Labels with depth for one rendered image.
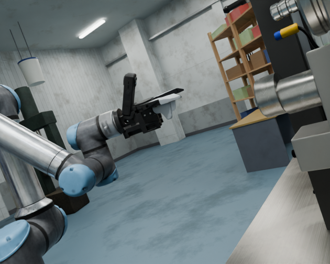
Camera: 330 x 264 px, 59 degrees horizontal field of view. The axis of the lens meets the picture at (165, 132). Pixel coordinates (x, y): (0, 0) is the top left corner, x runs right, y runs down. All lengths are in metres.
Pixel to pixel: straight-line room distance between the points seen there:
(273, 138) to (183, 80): 6.96
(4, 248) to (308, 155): 0.75
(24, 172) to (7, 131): 0.21
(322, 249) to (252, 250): 0.12
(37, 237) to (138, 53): 10.20
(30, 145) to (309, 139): 0.64
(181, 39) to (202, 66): 1.22
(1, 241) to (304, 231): 0.70
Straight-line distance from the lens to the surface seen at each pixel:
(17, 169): 0.98
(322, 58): 0.27
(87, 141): 0.84
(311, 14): 0.23
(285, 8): 0.28
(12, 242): 0.88
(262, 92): 0.29
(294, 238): 0.61
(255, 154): 4.10
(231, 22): 6.55
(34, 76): 8.16
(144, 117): 0.79
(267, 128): 3.95
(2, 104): 0.98
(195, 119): 10.56
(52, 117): 5.92
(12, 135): 0.80
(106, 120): 0.81
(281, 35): 0.32
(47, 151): 0.76
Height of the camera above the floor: 1.20
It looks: 4 degrees down
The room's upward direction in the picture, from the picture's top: 20 degrees counter-clockwise
